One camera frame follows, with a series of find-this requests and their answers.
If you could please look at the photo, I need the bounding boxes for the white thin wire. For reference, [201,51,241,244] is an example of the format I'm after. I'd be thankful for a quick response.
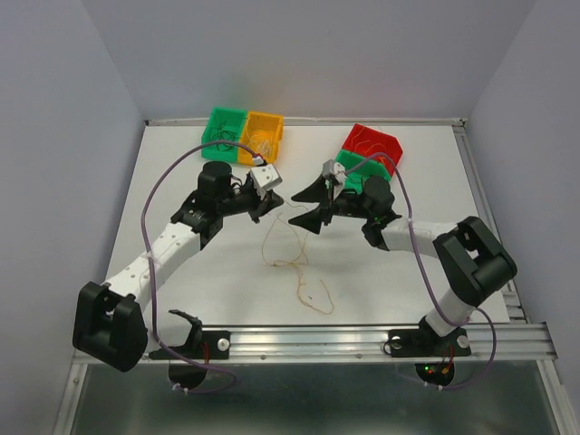
[246,129,278,160]

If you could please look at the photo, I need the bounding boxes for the aluminium front rail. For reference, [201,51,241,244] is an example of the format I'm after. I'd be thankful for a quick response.
[166,324,557,364]

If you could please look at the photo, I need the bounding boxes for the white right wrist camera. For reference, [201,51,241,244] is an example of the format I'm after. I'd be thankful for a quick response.
[322,159,347,189]

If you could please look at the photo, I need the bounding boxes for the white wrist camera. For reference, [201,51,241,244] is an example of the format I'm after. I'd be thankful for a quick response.
[322,159,347,189]
[249,155,283,197]

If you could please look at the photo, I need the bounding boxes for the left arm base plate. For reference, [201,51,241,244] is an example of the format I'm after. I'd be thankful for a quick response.
[171,330,231,361]

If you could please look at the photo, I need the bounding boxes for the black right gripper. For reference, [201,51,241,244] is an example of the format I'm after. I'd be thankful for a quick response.
[287,171,373,234]

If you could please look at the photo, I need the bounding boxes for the brown thin wire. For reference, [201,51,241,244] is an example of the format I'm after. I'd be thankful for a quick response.
[208,120,239,153]

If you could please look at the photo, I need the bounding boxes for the yellow plastic bin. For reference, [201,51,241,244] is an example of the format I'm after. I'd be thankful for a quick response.
[239,111,284,163]

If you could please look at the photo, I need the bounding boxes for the green plastic bin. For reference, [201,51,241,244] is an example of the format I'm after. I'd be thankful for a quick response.
[335,150,391,194]
[201,107,247,163]

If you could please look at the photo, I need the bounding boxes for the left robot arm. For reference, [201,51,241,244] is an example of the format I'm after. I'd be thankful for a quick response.
[72,161,284,372]

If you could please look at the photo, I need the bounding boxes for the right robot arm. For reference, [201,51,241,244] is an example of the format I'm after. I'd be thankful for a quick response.
[290,176,517,353]

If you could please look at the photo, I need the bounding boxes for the red plastic bin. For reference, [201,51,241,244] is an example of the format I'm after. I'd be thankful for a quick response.
[342,123,403,172]

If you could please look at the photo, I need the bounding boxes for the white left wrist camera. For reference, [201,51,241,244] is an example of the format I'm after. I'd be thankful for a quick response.
[249,155,283,197]

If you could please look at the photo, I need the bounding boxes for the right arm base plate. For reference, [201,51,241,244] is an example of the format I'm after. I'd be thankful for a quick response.
[382,328,471,358]

